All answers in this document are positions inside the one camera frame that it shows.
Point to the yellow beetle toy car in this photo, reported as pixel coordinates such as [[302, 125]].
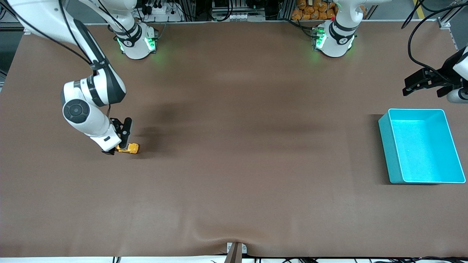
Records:
[[132, 148]]

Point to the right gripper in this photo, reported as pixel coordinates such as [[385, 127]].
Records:
[[111, 152]]

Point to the white power strip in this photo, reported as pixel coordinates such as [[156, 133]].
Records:
[[161, 11]]

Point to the aluminium frame profile with bracket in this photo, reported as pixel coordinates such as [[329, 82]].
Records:
[[445, 24]]

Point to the brown table cloth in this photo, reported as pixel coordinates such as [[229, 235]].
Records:
[[234, 146]]

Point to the grey metal bracket plate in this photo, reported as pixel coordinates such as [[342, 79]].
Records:
[[244, 249]]

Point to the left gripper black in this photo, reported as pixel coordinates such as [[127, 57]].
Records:
[[443, 74]]

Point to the orange objects pile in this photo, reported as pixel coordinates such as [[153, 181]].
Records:
[[310, 11]]

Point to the brown camera pole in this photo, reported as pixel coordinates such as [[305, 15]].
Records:
[[234, 258]]

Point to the black equipment rack unit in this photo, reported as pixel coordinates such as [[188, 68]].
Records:
[[241, 16]]

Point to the turquoise plastic bin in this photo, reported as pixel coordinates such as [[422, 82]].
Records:
[[420, 153]]

